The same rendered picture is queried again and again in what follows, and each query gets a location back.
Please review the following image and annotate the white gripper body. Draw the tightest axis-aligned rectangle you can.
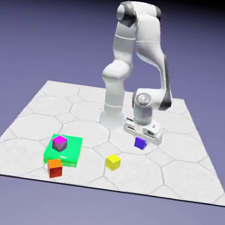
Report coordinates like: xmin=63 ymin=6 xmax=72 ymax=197
xmin=121 ymin=116 xmax=165 ymax=146

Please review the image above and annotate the small blue cube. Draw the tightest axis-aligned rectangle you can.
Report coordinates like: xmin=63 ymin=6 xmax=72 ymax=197
xmin=133 ymin=136 xmax=149 ymax=151

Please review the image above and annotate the small yellow cube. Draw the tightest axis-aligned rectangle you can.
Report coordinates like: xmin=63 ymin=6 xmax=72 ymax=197
xmin=104 ymin=153 xmax=123 ymax=173

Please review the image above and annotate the small magenta cube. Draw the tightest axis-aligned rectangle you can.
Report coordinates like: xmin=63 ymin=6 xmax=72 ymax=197
xmin=50 ymin=133 xmax=69 ymax=153

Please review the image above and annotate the small orange cube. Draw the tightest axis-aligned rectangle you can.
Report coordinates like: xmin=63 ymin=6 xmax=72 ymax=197
xmin=44 ymin=157 xmax=65 ymax=181

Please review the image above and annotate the large green box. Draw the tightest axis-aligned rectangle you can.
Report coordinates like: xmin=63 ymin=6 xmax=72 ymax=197
xmin=42 ymin=132 xmax=84 ymax=169

